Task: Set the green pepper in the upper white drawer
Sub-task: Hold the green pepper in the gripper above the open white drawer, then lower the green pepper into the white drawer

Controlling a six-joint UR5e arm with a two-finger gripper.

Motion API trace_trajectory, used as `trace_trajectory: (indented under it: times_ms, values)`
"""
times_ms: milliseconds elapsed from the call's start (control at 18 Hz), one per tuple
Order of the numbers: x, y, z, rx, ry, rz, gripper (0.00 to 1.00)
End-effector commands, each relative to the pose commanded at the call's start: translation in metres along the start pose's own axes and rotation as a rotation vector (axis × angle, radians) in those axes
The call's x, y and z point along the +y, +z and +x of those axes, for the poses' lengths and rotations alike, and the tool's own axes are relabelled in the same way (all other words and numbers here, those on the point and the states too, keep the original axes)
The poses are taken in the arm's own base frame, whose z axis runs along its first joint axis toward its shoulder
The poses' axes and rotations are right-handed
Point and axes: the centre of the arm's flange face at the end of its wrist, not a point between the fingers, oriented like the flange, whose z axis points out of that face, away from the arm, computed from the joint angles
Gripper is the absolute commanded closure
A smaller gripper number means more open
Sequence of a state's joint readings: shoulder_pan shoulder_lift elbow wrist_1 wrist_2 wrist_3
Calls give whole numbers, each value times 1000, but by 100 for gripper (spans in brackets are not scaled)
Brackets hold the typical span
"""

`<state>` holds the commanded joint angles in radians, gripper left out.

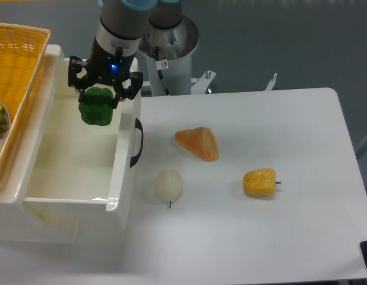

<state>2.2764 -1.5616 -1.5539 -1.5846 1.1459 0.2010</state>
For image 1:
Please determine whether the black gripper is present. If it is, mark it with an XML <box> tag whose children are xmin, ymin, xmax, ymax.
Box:
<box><xmin>68</xmin><ymin>37</ymin><xmax>143</xmax><ymax>109</ymax></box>

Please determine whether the green bell pepper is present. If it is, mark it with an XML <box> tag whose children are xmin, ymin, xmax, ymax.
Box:
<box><xmin>78</xmin><ymin>87</ymin><xmax>113</xmax><ymax>126</ymax></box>

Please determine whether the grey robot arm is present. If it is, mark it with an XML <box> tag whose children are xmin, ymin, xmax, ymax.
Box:
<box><xmin>68</xmin><ymin>1</ymin><xmax>200</xmax><ymax>107</ymax></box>

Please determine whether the open upper white drawer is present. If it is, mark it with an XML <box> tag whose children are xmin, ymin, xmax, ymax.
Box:
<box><xmin>24</xmin><ymin>59</ymin><xmax>141</xmax><ymax>212</ymax></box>

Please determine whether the white drawer cabinet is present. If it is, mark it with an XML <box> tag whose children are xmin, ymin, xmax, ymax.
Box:
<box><xmin>0</xmin><ymin>45</ymin><xmax>135</xmax><ymax>243</ymax></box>

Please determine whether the yellow bell pepper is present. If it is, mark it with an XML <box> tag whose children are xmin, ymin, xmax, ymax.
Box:
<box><xmin>243</xmin><ymin>168</ymin><xmax>281</xmax><ymax>196</ymax></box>

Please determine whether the yellow wicker basket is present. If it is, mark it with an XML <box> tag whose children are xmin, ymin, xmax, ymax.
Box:
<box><xmin>0</xmin><ymin>23</ymin><xmax>50</xmax><ymax>180</ymax></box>

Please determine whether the white plate with fruit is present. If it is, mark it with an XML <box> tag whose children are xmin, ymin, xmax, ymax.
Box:
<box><xmin>0</xmin><ymin>101</ymin><xmax>11</xmax><ymax>152</ymax></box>

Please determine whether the orange triangular bread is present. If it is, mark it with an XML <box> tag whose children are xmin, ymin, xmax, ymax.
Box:
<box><xmin>175</xmin><ymin>127</ymin><xmax>219</xmax><ymax>161</ymax></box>

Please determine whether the white pear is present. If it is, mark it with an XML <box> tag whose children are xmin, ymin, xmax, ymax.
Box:
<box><xmin>156</xmin><ymin>169</ymin><xmax>184</xmax><ymax>208</ymax></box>

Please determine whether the black drawer handle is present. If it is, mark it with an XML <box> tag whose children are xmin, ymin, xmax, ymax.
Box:
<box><xmin>129</xmin><ymin>118</ymin><xmax>144</xmax><ymax>168</ymax></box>

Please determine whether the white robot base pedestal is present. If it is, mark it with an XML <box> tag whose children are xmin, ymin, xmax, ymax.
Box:
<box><xmin>139</xmin><ymin>16</ymin><xmax>216</xmax><ymax>96</ymax></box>

